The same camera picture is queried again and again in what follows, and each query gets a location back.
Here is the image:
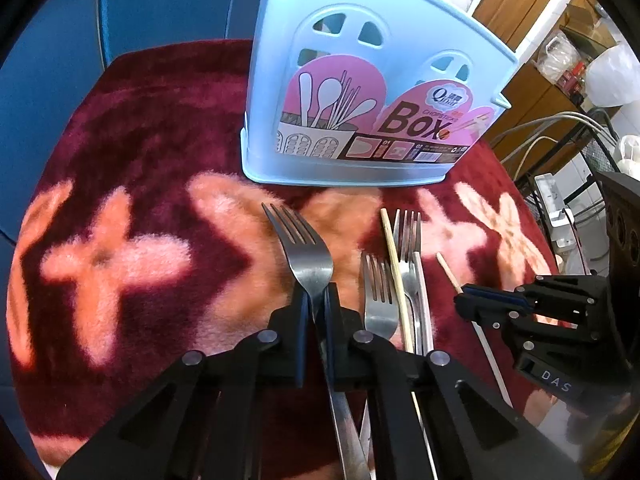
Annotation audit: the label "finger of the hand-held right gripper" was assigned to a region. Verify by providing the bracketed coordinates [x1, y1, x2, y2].
[461, 275, 607, 314]
[454, 297, 597, 357]

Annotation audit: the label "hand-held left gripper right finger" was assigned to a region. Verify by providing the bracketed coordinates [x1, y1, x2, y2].
[323, 282, 586, 480]

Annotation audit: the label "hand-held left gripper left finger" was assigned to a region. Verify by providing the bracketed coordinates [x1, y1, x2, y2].
[57, 285, 309, 480]

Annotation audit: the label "large metal fork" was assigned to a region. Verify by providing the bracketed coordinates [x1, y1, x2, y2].
[262, 202, 372, 480]

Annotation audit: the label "wooden chopstick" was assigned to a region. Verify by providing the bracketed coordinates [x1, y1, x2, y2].
[380, 208, 438, 466]
[436, 252, 514, 407]

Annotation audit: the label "light blue plastic utensil box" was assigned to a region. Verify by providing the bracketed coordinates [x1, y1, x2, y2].
[241, 0, 512, 188]

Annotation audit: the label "small metal fork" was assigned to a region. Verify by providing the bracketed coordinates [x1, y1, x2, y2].
[360, 252, 401, 340]

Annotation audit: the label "white power strip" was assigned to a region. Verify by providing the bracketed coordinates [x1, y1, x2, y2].
[534, 173, 577, 252]

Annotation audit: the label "white plastic container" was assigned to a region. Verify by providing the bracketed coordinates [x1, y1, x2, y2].
[617, 135, 640, 179]

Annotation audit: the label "large white plastic bag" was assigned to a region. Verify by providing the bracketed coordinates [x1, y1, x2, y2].
[582, 42, 640, 109]

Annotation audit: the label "small clear plastic bag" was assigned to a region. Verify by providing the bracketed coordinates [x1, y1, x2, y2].
[542, 29, 587, 97]

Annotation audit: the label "red printed blanket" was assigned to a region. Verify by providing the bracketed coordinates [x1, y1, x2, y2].
[5, 39, 568, 473]

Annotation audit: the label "wooden shelf unit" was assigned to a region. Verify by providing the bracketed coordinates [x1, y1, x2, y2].
[472, 0, 623, 173]

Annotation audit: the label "blue base cabinet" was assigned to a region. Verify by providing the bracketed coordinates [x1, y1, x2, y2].
[0, 0, 273, 243]

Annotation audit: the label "black wire rack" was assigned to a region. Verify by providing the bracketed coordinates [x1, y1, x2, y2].
[515, 109, 640, 261]

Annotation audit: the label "white cables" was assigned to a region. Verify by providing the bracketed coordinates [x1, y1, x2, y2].
[487, 110, 617, 177]

